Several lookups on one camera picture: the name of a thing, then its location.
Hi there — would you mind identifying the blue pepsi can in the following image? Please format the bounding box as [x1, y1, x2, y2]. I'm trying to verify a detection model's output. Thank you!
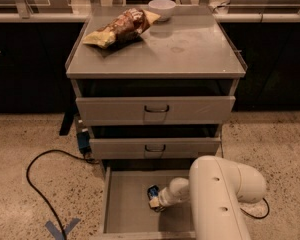
[147, 185, 159, 200]

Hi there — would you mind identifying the bottom grey open drawer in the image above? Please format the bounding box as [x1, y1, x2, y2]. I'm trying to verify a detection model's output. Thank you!
[89, 167, 195, 240]

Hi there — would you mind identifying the white bowl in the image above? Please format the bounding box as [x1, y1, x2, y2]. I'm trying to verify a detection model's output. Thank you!
[148, 0, 176, 22]

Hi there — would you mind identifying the brown yellow chip bag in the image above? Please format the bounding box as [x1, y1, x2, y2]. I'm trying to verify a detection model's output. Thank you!
[83, 8, 160, 49]

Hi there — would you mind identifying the black cable right floor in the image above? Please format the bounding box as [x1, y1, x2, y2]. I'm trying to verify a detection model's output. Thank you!
[219, 140, 271, 220]

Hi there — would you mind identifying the black cable left floor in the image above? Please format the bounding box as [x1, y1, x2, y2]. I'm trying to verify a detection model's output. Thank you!
[25, 149, 100, 240]

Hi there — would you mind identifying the black cable floor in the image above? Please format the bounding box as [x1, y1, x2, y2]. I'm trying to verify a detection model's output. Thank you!
[219, 140, 271, 220]
[25, 149, 100, 240]

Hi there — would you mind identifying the middle grey drawer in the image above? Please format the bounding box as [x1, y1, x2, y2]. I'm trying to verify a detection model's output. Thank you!
[90, 137, 220, 159]

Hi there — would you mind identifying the blue power box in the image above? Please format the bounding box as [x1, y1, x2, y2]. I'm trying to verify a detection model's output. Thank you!
[76, 131, 91, 154]

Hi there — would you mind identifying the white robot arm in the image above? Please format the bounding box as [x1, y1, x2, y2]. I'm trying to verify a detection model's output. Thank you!
[147, 156, 266, 240]

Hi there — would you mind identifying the grey drawer cabinet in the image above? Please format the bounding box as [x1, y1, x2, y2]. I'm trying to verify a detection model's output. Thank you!
[67, 6, 246, 240]

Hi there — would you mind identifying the blue tape cross mark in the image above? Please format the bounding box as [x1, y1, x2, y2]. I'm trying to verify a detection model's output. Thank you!
[44, 217, 82, 240]

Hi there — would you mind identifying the top grey drawer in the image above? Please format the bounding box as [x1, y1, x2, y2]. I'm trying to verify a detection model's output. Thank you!
[76, 96, 235, 126]

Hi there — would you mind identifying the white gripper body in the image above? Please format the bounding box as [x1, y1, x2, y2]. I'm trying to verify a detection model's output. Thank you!
[158, 187, 177, 207]

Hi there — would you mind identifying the dark counter with ledge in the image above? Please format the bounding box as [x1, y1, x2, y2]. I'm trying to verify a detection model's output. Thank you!
[0, 6, 300, 113]

